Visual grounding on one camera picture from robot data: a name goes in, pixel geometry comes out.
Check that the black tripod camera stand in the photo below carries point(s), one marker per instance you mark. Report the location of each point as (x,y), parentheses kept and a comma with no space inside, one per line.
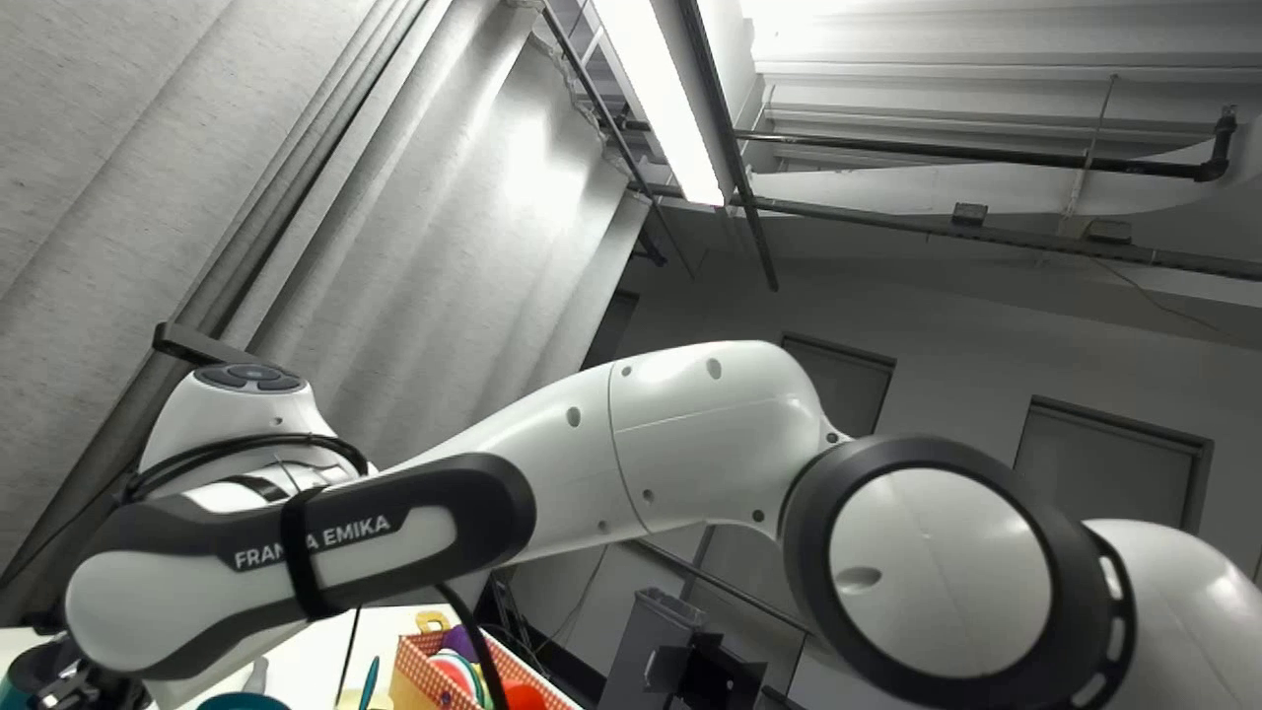
(185,343)

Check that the black bracket device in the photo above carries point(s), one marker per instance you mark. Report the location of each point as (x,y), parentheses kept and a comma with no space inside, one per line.
(657,657)

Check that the black ceiling pipe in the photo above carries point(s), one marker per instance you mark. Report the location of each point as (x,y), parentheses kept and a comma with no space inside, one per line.
(988,152)

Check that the grey door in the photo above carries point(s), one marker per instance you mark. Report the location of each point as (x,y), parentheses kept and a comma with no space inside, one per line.
(1118,455)
(854,380)

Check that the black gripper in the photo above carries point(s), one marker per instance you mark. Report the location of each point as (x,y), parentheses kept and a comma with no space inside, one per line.
(64,674)

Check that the fluorescent ceiling light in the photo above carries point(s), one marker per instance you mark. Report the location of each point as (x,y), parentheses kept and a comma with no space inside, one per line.
(657,93)

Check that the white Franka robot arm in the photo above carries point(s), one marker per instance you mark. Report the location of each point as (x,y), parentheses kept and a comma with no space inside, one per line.
(686,434)

